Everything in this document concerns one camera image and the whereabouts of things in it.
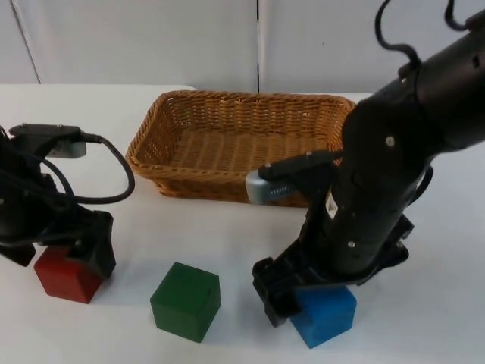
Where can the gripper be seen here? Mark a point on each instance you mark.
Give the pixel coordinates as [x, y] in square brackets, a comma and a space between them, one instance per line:
[57, 223]
[356, 235]

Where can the red cube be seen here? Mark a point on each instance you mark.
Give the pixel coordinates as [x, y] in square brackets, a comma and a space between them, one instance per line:
[62, 277]

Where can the blue cube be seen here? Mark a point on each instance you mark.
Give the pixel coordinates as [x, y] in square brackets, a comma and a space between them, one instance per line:
[326, 311]

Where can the green cube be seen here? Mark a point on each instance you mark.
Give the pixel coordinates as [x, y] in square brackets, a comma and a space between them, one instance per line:
[185, 297]

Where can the pale brown wicker basket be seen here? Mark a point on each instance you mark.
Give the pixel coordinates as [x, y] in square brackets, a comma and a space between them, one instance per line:
[227, 151]

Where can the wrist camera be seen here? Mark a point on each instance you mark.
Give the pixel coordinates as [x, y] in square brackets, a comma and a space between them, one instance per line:
[273, 182]
[57, 142]

